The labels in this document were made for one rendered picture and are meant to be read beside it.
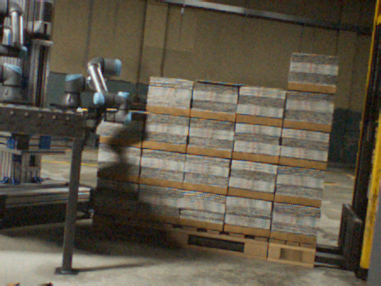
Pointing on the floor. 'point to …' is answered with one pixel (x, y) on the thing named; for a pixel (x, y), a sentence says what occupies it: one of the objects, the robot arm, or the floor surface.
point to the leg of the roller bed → (72, 204)
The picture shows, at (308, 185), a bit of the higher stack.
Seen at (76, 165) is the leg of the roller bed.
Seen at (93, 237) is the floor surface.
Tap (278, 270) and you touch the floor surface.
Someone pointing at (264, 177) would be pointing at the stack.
